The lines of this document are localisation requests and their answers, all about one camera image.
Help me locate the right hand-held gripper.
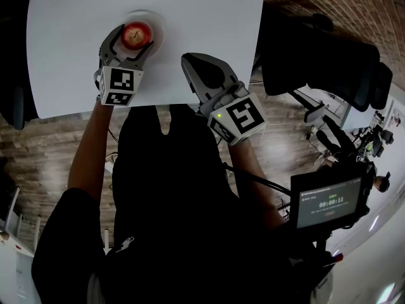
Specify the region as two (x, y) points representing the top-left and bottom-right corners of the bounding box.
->
(180, 53), (266, 147)

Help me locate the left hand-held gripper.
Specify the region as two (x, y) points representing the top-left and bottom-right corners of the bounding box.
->
(93, 24), (155, 107)

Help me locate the red apple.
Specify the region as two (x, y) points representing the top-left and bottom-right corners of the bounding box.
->
(121, 22), (153, 50)

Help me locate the white plate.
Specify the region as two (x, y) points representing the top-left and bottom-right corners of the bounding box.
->
(125, 9), (166, 60)

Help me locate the person's right forearm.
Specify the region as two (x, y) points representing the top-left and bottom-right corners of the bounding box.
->
(227, 139), (285, 231)

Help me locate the person's left forearm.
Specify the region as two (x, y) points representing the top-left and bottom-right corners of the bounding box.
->
(67, 101), (115, 193)

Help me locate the white square table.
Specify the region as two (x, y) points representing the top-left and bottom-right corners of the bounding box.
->
(26, 0), (266, 120)

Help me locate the black office chair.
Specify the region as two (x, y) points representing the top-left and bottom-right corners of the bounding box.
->
(254, 4), (394, 113)
(0, 84), (32, 131)

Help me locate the person's black clothing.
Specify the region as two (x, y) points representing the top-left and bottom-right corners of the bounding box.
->
(30, 104), (317, 304)

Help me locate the desk with blue-grey panel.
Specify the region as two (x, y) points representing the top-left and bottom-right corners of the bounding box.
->
(292, 84), (393, 131)

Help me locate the black monitor screen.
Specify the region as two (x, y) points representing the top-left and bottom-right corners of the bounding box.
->
(290, 166), (371, 231)

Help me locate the white metal rack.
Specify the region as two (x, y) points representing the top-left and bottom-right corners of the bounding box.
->
(0, 185), (45, 256)

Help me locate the white shoulder strap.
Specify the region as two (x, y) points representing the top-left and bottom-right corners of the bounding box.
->
(309, 269), (333, 304)
(87, 272), (99, 304)

